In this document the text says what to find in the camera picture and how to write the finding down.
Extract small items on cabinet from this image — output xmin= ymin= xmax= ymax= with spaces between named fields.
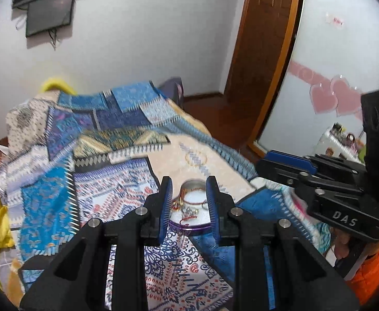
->
xmin=330 ymin=122 xmax=367 ymax=156

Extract white sliding wardrobe door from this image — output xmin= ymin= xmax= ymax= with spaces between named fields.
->
xmin=248 ymin=0 xmax=379 ymax=169

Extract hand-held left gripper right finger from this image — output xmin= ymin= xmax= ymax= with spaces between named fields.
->
xmin=206 ymin=175 xmax=360 ymax=311

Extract black monitor cable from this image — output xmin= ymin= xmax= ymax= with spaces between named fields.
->
xmin=47 ymin=29 xmax=62 ymax=51

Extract small black wall monitor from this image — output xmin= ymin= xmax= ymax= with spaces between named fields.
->
xmin=25 ymin=0 xmax=75 ymax=37

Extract dark purple bag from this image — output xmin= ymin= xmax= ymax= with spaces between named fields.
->
xmin=157 ymin=77 xmax=185 ymax=107

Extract white cabinet with stickers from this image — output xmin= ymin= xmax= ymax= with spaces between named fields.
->
xmin=316 ymin=130 xmax=367 ymax=166

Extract blue patchwork blanket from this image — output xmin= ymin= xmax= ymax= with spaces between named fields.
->
xmin=0 ymin=80 xmax=339 ymax=311

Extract red string bracelet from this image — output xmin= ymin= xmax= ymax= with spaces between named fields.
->
xmin=177 ymin=186 xmax=209 ymax=208

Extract yellow object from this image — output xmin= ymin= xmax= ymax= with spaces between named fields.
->
xmin=40 ymin=77 xmax=77 ymax=96

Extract person's right hand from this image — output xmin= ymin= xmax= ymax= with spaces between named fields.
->
xmin=332 ymin=228 xmax=350 ymax=261

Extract purple heart-shaped tin box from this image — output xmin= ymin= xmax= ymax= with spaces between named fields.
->
xmin=170 ymin=179 xmax=216 ymax=236

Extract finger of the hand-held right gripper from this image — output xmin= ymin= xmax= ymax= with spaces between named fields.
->
xmin=264 ymin=150 xmax=367 ymax=182
xmin=257 ymin=159 xmax=365 ymax=198

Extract brown wooden door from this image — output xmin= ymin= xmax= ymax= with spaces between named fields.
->
xmin=223 ymin=0 xmax=296 ymax=104

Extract brown cord bracelet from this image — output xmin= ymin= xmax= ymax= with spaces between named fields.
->
xmin=180 ymin=209 xmax=200 ymax=228

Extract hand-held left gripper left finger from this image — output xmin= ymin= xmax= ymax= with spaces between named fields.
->
xmin=19 ymin=176 xmax=173 ymax=311

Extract pink heart stickers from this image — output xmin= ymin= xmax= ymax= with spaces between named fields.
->
xmin=309 ymin=74 xmax=364 ymax=118

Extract paper note with red print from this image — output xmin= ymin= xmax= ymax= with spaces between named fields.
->
xmin=326 ymin=13 xmax=344 ymax=30

